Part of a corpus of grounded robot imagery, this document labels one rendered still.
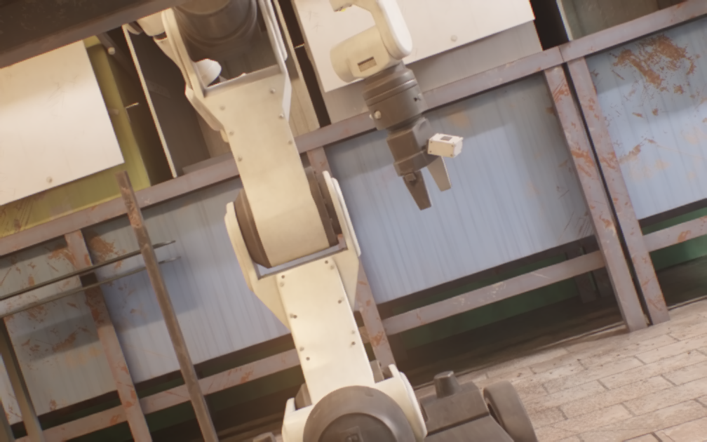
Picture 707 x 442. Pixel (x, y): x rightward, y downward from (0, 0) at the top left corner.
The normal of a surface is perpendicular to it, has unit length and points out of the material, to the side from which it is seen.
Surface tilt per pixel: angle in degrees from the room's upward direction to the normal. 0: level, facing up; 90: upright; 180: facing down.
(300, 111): 90
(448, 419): 45
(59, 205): 90
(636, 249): 90
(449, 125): 90
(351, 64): 99
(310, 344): 62
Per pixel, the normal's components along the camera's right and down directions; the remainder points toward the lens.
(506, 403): -0.27, -0.74
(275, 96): 0.00, -0.07
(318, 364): -0.14, -0.48
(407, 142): -0.40, 0.32
